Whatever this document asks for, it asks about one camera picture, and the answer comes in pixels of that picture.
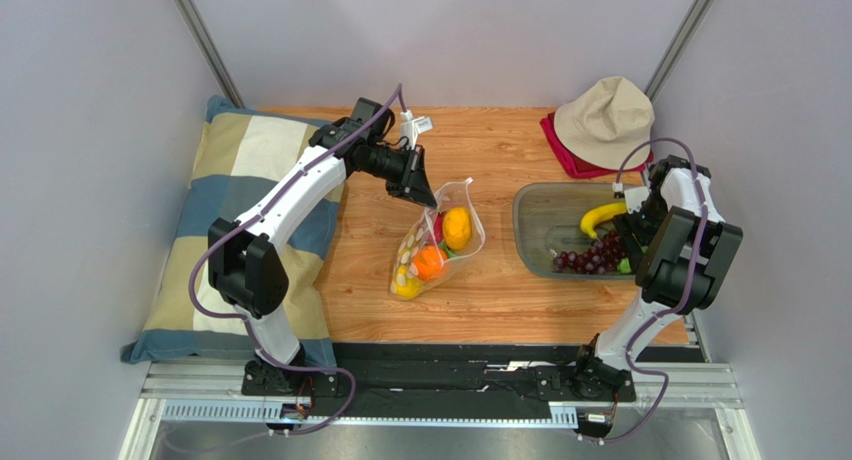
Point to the dark red grape bunch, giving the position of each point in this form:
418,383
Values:
605,255

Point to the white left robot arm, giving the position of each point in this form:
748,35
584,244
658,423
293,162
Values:
243,261

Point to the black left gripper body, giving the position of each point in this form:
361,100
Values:
393,166

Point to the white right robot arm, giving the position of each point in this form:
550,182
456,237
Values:
680,250

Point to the clear polka-dot zip bag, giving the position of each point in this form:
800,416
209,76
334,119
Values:
439,244

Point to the blue beige checkered pillow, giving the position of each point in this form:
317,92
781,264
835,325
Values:
242,155

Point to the beige bucket hat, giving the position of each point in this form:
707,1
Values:
619,102

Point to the red dragon fruit toy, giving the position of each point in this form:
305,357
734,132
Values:
437,228

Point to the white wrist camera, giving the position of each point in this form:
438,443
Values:
633,196
411,127

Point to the clear grey plastic tray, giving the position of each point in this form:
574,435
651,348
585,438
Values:
546,219

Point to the yellow pear toy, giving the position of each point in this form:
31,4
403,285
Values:
405,285

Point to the aluminium frame base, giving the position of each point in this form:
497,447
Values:
198,390

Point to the red folded cloth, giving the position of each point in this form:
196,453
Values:
573,165

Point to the small yellow lemon toy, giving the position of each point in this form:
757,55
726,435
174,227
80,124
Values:
599,215

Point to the orange fruit toy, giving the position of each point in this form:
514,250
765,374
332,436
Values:
428,264

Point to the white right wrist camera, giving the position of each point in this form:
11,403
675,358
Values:
633,196

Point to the black table front rail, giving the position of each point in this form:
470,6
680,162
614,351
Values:
458,381

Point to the yellow potato toy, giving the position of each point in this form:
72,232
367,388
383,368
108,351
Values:
457,228

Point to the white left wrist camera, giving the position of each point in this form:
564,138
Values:
411,127

